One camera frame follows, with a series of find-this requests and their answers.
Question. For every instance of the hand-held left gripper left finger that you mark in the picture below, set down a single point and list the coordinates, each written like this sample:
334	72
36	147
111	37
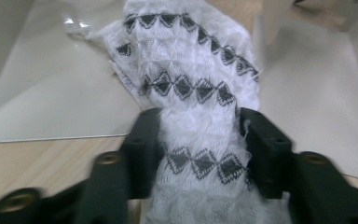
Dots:
144	149

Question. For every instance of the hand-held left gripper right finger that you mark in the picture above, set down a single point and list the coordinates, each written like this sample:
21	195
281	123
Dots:
267	152

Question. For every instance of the white cloth with black pattern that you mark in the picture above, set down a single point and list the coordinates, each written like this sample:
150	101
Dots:
195	93

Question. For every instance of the white expandable divider rack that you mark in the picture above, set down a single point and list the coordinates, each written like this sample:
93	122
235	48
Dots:
49	87

